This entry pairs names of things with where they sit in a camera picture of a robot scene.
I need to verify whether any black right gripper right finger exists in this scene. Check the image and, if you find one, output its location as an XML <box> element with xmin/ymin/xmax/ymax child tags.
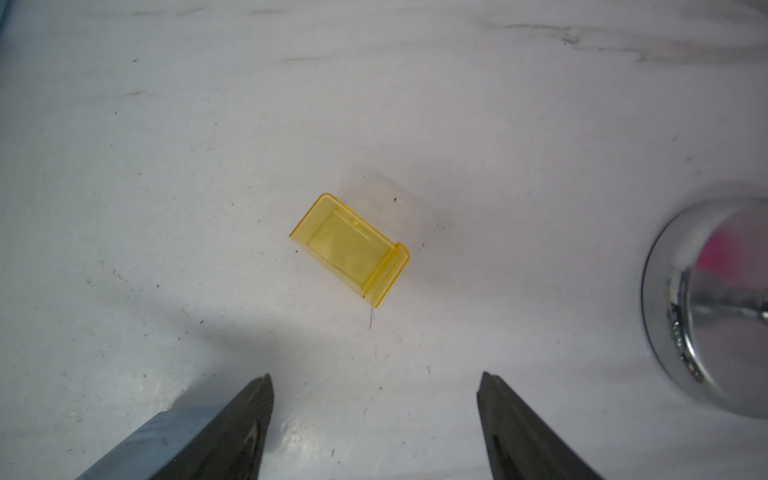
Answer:
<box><xmin>477</xmin><ymin>372</ymin><xmax>600</xmax><ymax>480</ymax></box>

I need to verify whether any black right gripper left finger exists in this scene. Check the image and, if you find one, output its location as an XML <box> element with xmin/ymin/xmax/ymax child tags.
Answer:
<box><xmin>151</xmin><ymin>374</ymin><xmax>275</xmax><ymax>480</ymax></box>

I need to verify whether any chrome cup holder stand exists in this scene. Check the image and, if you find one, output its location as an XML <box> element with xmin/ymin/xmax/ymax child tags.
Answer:
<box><xmin>641</xmin><ymin>197</ymin><xmax>767</xmax><ymax>419</ymax></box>

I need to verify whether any blue pencil sharpener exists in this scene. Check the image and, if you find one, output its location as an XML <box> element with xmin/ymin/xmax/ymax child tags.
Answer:
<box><xmin>77</xmin><ymin>404</ymin><xmax>224</xmax><ymax>480</ymax></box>

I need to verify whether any clear yellow sharpener tray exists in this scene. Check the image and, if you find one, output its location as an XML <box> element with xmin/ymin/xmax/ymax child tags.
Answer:
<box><xmin>290</xmin><ymin>193</ymin><xmax>410</xmax><ymax>308</ymax></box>

